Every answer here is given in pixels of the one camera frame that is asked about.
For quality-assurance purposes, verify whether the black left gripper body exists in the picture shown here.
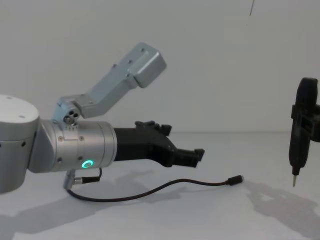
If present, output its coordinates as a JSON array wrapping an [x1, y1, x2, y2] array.
[[113, 120, 181, 168]]

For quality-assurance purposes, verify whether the white table cloth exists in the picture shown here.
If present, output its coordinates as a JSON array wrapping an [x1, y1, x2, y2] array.
[[0, 129, 320, 240]]

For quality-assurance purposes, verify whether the thin dark cable silver plug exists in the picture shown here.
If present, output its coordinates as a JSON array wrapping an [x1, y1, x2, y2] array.
[[65, 167, 245, 201]]

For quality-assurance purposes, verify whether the white curtain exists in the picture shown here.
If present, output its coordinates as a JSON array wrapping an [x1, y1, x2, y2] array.
[[0, 0, 320, 135]]

